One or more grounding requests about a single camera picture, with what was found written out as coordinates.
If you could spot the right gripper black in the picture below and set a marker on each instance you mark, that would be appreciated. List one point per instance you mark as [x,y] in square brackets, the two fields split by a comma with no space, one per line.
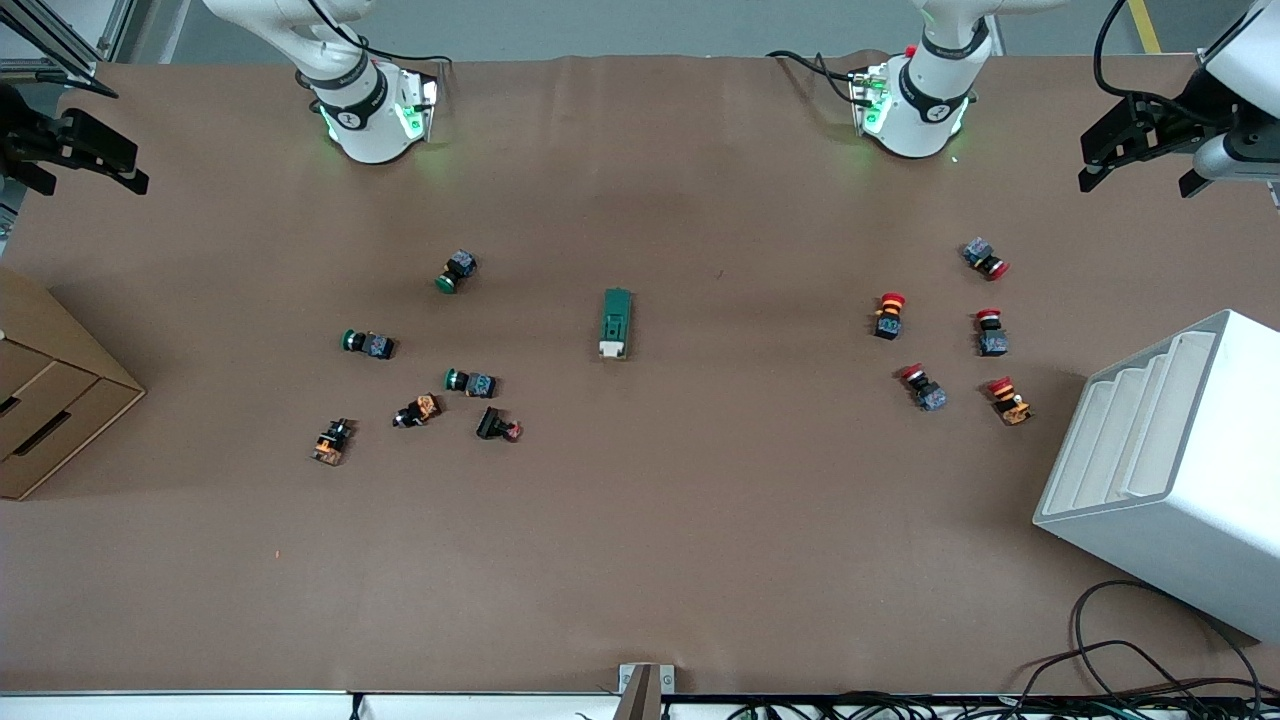
[22,138]

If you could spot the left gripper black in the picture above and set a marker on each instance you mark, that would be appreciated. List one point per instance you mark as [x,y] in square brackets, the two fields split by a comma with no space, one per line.
[1186,112]

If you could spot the green load switch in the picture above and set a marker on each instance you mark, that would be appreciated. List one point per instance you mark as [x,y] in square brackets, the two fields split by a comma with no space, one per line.
[615,320]

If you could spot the silver arm base connector panel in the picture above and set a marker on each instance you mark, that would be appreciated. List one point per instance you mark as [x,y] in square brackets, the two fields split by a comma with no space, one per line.
[418,105]
[870,100]

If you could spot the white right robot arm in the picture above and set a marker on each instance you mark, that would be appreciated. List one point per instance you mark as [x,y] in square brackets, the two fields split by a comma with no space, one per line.
[360,130]

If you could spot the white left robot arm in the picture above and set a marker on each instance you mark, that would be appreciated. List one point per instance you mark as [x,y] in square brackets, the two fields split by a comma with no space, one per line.
[925,100]

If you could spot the red push button blue block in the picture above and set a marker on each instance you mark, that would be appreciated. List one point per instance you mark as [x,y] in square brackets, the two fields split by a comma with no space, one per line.
[982,255]
[925,388]
[991,338]

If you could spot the brown cardboard box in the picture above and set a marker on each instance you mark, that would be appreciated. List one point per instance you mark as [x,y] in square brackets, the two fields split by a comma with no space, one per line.
[50,400]

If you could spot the red button orange block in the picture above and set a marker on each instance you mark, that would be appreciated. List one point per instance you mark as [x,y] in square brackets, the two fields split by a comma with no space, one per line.
[1008,400]

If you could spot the red yellow emergency stop button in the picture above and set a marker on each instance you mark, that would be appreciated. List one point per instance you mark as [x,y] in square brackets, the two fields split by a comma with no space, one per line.
[889,318]

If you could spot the white stepped storage bin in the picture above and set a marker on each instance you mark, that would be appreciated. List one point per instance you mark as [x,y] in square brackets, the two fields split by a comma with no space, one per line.
[1180,480]

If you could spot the green mushroom push button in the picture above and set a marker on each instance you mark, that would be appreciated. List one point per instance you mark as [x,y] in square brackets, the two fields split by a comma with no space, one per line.
[475,384]
[458,268]
[372,345]

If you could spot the aluminium frame post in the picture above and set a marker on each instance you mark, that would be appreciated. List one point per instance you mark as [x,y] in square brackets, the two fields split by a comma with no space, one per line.
[75,62]

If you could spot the black orange contact switch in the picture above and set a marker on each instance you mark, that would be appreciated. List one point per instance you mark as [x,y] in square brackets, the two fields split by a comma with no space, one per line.
[332,443]

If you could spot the black selector switch orange block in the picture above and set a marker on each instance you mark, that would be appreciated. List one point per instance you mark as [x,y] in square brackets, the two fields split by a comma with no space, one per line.
[420,410]

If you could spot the white table edge rail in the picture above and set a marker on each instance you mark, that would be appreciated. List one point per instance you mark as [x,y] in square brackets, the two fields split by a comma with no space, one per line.
[200,708]

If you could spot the grey metal table bracket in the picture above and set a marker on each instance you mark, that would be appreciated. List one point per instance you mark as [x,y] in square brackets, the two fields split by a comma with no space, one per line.
[640,695]

